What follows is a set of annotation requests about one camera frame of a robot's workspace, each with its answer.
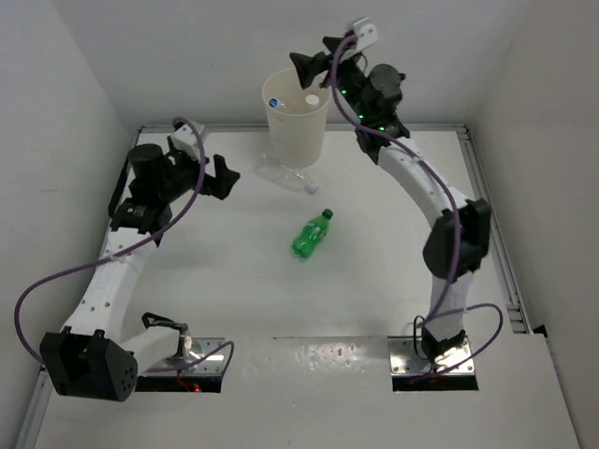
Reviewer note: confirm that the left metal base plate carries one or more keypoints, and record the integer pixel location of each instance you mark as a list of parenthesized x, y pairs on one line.
[(202, 356)]

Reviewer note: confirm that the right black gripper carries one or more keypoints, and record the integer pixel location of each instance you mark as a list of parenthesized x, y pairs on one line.
[(309, 66)]

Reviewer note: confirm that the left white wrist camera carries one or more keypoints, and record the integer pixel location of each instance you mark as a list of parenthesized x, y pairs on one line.
[(184, 139)]

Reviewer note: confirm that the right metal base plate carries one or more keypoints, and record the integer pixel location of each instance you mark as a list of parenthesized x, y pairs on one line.
[(406, 363)]

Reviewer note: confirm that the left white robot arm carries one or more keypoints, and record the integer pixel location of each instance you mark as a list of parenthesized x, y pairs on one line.
[(88, 358)]

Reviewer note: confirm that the metal base plate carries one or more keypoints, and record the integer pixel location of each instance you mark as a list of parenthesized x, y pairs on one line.
[(406, 363), (202, 356)]

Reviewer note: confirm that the white plastic bin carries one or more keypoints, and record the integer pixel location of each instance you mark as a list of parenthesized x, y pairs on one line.
[(297, 133)]

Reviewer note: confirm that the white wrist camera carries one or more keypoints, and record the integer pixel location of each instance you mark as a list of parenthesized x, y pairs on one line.
[(366, 33), (184, 139)]

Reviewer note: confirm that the green plastic bottle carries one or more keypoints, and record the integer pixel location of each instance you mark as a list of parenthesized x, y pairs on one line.
[(311, 235)]

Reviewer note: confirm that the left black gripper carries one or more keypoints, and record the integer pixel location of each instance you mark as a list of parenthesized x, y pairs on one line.
[(218, 186)]

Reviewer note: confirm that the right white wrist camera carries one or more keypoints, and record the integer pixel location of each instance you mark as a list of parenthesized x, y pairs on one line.
[(366, 33)]

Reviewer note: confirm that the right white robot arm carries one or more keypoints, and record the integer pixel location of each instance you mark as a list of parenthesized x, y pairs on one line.
[(459, 226)]

